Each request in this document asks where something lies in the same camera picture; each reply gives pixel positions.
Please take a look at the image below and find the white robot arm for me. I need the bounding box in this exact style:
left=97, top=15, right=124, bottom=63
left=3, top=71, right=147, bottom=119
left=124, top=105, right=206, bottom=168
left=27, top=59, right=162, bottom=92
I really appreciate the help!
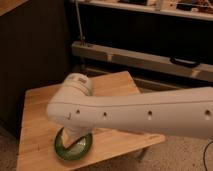
left=47, top=73, right=213, bottom=139

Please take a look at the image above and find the green round plate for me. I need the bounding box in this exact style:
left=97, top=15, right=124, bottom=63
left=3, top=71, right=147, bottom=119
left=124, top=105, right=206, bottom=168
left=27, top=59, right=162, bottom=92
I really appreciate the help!
left=54, top=128, right=93, bottom=161

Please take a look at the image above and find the metal vertical pole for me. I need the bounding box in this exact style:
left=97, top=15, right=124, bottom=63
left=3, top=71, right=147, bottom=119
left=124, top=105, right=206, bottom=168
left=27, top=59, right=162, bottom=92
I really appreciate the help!
left=74, top=0, right=87, bottom=73

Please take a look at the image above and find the wooden table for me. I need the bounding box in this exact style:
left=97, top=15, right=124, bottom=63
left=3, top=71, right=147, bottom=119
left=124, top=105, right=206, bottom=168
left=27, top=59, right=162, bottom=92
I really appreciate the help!
left=15, top=70, right=167, bottom=171

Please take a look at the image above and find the long grey case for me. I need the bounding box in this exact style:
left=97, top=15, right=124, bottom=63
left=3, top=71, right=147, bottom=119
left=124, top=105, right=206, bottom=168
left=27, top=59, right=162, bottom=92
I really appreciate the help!
left=71, top=41, right=213, bottom=82

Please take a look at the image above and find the white upper shelf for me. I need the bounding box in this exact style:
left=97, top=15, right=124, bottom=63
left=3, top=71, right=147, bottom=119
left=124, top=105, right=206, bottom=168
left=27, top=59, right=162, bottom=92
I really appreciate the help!
left=70, top=0, right=213, bottom=21

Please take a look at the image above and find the black case handle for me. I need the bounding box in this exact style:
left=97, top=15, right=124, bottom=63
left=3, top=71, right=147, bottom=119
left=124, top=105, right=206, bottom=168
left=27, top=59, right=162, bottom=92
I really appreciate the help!
left=170, top=58, right=200, bottom=68

